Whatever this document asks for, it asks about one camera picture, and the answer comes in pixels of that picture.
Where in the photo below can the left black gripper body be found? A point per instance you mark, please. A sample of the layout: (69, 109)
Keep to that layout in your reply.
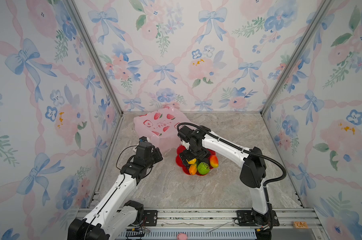
(155, 157)

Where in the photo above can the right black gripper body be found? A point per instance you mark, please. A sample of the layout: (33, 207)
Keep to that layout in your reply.
(191, 154)

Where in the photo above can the yellow fruit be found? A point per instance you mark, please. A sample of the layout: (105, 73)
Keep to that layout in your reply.
(191, 162)

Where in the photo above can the red-yellow pear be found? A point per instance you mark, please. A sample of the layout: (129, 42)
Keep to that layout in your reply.
(213, 161)

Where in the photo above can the pink plastic bag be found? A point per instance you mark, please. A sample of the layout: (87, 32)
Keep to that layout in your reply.
(160, 127)

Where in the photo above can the green custard apple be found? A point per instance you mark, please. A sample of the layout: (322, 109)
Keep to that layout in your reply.
(203, 168)

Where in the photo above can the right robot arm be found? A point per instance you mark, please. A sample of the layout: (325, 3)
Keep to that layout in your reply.
(252, 165)

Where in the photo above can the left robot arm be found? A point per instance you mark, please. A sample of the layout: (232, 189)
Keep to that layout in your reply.
(112, 215)

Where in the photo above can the red flower-shaped plate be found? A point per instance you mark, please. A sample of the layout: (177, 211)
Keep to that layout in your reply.
(184, 168)

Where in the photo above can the pink small object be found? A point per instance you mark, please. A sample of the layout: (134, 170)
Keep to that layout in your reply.
(182, 236)

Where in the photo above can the small wooden tag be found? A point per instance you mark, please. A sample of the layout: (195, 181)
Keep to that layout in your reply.
(300, 225)

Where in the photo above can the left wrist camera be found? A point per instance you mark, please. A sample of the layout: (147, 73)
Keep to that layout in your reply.
(143, 141)

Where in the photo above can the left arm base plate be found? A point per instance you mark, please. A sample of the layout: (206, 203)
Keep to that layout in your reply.
(149, 218)

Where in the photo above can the aluminium front rail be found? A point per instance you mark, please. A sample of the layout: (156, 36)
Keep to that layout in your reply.
(220, 224)

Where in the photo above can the left corner aluminium post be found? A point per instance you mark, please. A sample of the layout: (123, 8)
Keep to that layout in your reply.
(83, 32)

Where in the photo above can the corner aluminium post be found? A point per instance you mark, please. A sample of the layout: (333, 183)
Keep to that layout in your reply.
(83, 32)
(309, 33)

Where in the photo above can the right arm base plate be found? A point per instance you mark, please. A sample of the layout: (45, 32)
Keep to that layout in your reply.
(252, 218)

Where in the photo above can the right corner aluminium post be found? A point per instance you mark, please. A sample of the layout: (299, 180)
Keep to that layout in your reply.
(309, 33)

